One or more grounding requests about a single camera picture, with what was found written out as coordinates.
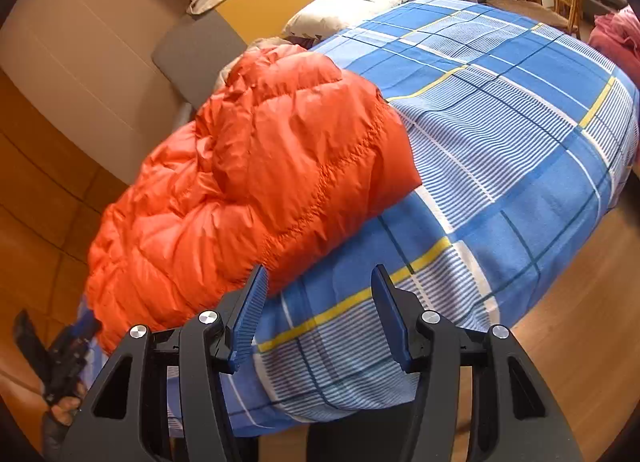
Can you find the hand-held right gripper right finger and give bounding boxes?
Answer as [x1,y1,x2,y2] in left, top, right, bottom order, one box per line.
[371,264,583,462]

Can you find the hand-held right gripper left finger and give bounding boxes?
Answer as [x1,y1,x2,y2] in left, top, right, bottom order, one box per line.
[60,264,269,462]

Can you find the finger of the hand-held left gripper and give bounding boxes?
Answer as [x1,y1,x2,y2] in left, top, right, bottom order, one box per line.
[59,316,102,360]
[13,310,52,384]

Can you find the orange puffer jacket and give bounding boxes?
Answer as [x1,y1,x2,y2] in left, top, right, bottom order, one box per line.
[84,44,423,357]

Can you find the person's left hand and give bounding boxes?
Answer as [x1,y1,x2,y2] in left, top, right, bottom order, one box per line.
[42,394,83,448]

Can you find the orange wooden wardrobe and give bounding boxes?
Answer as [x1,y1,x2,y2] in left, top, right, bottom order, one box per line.
[0,67,198,443]

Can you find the person's dark trouser legs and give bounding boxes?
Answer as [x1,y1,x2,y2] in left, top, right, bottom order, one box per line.
[307,422,426,462]

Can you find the bed with blue plaid sheet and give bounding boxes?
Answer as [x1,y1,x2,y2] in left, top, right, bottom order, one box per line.
[165,0,640,439]

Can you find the beige quilted blanket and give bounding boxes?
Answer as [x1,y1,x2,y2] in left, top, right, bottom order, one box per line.
[245,34,311,52]

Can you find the white pillow with deer print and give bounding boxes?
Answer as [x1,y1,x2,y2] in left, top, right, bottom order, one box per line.
[282,0,431,41]

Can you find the pink ruffled bedspread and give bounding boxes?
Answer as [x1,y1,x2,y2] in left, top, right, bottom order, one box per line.
[589,6,640,77]

